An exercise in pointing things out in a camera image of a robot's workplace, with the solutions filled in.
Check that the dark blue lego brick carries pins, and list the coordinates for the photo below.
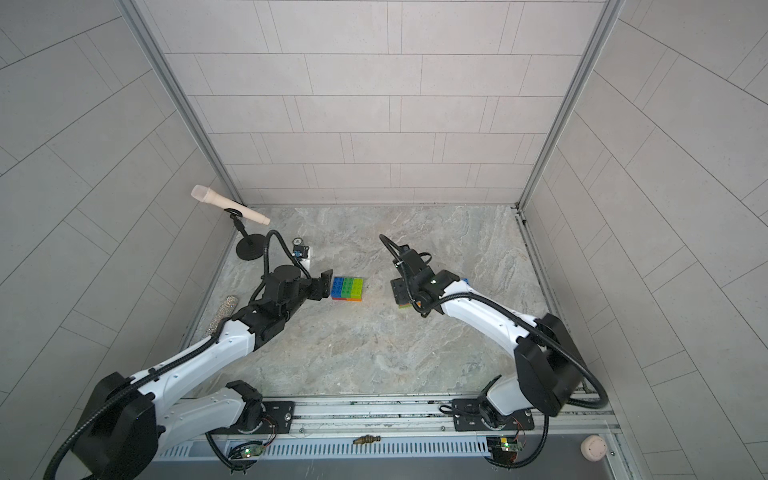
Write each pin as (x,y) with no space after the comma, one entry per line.
(337,290)

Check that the metal corner profile right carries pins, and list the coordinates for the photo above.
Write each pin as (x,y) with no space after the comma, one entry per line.
(599,36)

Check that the metal corner profile left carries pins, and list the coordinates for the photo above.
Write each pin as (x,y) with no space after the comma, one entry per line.
(139,28)

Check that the black microphone stand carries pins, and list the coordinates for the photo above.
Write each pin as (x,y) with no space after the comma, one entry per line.
(250,246)

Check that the aluminium rail frame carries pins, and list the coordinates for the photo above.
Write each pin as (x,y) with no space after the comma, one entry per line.
(411,426)

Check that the pink round knob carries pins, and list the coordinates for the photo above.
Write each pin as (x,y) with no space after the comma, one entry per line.
(594,448)

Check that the brass fitting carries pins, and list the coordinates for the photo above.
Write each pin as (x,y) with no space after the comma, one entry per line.
(367,439)

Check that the circuit board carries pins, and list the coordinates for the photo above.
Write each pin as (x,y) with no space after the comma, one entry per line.
(504,450)
(247,450)

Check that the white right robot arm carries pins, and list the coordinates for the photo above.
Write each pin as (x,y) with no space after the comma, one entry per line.
(548,366)

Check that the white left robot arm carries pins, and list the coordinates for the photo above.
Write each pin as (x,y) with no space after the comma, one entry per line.
(129,420)

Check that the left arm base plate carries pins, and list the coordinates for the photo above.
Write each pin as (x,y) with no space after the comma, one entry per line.
(270,417)

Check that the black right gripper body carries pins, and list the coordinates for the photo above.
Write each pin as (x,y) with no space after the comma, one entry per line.
(404,290)

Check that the left circuit board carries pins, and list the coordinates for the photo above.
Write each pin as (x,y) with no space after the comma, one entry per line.
(247,450)

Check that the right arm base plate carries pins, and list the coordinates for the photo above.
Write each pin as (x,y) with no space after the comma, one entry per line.
(470,415)

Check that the beige microphone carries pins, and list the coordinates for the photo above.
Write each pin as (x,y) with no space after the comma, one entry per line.
(207,195)

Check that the bright green lego brick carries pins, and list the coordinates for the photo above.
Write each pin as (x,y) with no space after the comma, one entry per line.
(347,288)

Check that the right circuit board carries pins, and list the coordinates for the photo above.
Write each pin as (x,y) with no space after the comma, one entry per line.
(504,450)

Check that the metal corner profile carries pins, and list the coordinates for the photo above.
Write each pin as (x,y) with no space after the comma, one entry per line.
(599,36)
(139,28)

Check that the glittery silver stick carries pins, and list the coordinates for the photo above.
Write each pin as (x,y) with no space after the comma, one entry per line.
(225,310)

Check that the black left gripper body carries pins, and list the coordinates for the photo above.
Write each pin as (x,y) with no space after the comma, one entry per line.
(302,296)

